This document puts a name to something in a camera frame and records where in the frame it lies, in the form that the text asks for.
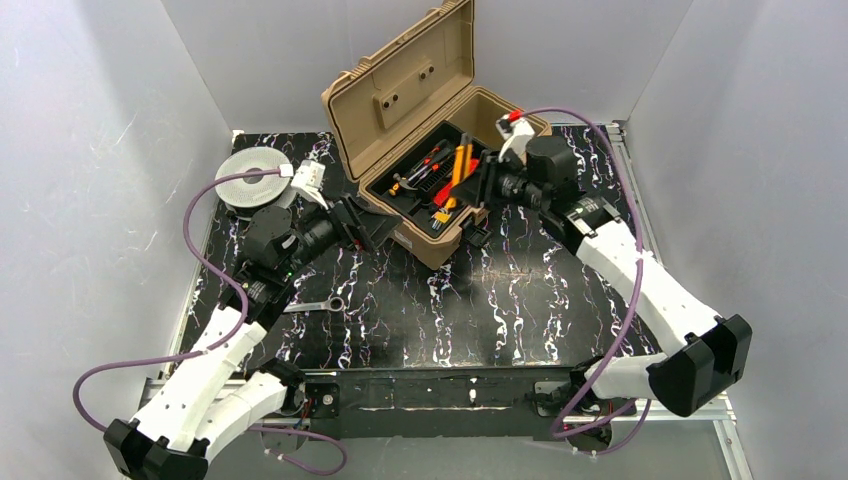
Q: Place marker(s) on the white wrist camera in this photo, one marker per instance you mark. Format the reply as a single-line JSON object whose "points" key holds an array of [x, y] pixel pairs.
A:
{"points": [[516, 131], [306, 182]]}

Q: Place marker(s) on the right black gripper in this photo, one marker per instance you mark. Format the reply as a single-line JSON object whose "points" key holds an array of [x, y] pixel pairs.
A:
{"points": [[490, 183]]}

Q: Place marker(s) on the white perforated round disc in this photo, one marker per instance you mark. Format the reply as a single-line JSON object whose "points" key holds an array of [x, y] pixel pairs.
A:
{"points": [[266, 175]]}

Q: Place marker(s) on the tan plastic tool box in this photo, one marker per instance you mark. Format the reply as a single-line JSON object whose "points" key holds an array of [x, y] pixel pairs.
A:
{"points": [[396, 105]]}

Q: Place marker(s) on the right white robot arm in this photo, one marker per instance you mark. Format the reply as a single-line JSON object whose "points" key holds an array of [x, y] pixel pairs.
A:
{"points": [[702, 353]]}

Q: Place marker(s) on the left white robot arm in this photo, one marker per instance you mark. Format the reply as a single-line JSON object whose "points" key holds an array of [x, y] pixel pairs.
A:
{"points": [[185, 426]]}

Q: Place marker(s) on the silver combination wrench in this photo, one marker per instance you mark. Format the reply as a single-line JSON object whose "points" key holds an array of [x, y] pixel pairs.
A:
{"points": [[333, 304]]}

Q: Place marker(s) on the red needle nose pliers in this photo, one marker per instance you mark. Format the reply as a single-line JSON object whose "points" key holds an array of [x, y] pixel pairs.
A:
{"points": [[430, 157]]}

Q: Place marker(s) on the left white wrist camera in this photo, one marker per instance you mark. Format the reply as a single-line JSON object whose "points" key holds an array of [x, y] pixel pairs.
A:
{"points": [[306, 182]]}

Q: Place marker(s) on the yellow hex key set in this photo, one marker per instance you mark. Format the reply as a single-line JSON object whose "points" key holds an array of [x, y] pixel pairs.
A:
{"points": [[443, 215]]}

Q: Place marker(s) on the black tool box tray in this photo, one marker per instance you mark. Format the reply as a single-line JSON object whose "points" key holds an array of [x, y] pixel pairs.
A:
{"points": [[417, 205]]}

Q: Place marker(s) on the orange utility knife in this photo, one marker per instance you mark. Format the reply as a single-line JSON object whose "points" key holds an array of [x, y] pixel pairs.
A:
{"points": [[461, 168]]}

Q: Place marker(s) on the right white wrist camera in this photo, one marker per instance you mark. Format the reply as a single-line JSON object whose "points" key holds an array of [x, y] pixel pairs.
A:
{"points": [[516, 131]]}

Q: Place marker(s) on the red black utility knife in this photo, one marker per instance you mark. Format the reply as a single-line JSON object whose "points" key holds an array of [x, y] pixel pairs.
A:
{"points": [[442, 196]]}

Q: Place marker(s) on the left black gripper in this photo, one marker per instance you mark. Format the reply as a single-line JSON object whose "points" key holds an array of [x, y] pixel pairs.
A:
{"points": [[350, 221]]}

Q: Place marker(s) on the small black hammer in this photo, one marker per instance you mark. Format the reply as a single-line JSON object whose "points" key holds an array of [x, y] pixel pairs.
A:
{"points": [[407, 181]]}

